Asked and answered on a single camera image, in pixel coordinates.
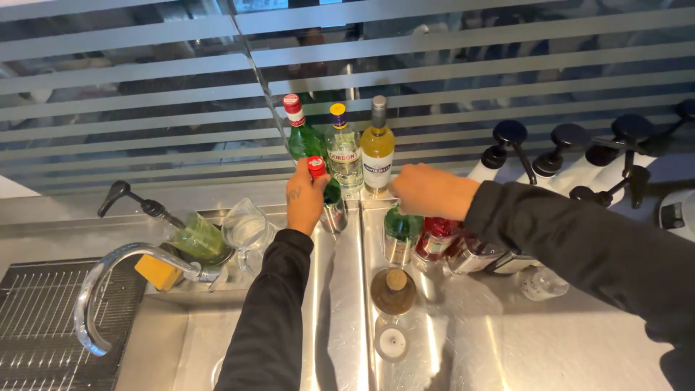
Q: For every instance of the person's right hand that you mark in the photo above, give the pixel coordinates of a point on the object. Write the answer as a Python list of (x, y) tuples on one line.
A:
[(434, 190)]

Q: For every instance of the person's left hand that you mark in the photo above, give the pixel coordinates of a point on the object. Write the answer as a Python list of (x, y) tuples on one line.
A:
[(301, 203)]

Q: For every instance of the person's right fingers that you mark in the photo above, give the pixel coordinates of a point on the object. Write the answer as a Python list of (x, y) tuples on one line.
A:
[(399, 187)]

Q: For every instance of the person's left fingers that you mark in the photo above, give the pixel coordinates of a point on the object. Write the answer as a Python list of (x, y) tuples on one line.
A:
[(302, 174)]

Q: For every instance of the green bottle with red cap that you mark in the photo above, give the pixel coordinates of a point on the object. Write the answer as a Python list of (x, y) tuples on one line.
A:
[(334, 209)]

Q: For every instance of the green bottle with silver label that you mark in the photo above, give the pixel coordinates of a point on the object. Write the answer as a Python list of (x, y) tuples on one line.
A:
[(400, 239)]

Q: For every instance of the green bottle red white cap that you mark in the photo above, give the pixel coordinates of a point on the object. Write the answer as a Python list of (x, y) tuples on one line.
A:
[(304, 138)]

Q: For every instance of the yellow wine bottle grey cap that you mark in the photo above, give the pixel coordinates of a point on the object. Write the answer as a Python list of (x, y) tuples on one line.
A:
[(377, 157)]

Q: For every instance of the clear bottle with yellow cap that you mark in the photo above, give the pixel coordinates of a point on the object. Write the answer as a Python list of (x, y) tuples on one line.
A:
[(344, 155)]

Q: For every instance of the red liquor bottle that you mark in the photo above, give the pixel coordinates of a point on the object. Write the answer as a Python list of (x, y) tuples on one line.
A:
[(437, 239)]

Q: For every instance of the clear glass pitcher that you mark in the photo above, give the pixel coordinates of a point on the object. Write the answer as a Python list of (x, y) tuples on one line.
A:
[(247, 231)]

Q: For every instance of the dark liquor bottle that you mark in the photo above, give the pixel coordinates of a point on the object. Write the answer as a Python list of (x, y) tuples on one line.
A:
[(472, 258)]

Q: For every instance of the brown bottle with cork stopper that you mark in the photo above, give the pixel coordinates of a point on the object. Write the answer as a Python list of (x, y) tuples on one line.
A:
[(393, 290)]

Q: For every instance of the green soap dispenser black pump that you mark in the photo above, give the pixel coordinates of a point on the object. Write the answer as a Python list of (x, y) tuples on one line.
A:
[(201, 239)]

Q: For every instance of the dark bottle with black cap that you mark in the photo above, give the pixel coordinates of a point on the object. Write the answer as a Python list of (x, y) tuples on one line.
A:
[(513, 263)]

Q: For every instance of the clear bottle with white cap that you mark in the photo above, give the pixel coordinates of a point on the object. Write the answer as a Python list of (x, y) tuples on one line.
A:
[(392, 343)]

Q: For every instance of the small clear glass bottle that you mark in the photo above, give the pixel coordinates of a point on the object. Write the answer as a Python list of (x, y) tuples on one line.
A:
[(543, 283)]

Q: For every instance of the yellow sponge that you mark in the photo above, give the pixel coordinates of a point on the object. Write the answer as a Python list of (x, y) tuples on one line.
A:
[(157, 271)]

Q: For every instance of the stainless steel sink basin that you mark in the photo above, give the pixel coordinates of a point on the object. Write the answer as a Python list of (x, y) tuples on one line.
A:
[(190, 347)]

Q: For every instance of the chrome curved faucet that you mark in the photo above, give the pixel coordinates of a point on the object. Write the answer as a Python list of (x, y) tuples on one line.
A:
[(89, 288)]

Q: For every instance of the white appliance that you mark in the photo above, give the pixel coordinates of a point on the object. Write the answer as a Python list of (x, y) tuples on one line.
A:
[(678, 214)]

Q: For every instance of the metal drain grate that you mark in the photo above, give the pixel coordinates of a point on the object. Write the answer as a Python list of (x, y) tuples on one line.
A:
[(43, 326)]

